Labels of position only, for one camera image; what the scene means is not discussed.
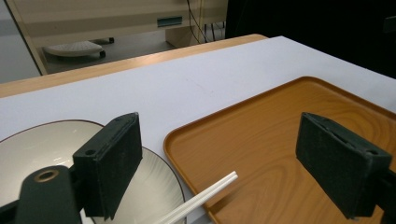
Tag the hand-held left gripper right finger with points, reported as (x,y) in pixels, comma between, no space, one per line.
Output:
(336,161)

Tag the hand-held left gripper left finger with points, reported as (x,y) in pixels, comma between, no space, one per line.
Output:
(110,168)

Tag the brown wood-grain tray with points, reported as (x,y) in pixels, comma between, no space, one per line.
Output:
(267,146)

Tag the white plate with dark rim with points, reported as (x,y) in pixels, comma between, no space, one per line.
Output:
(28,149)

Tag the white chopstick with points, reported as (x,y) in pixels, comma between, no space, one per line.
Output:
(202,195)
(199,203)

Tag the white perforated round base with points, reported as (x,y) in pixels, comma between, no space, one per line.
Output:
(74,48)

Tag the beige wooden cabinet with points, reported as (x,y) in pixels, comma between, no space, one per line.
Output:
(102,21)

